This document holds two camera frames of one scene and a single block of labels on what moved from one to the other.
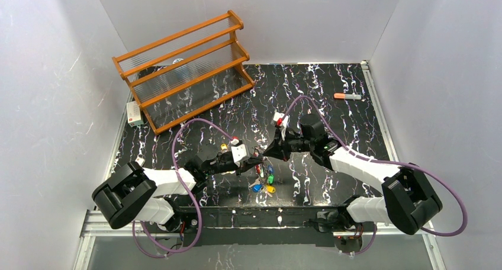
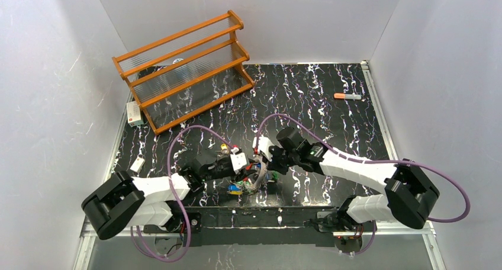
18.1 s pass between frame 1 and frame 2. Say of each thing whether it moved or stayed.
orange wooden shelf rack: stayed
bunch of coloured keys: moved
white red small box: stayed
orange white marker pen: stayed
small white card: stayed
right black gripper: moved
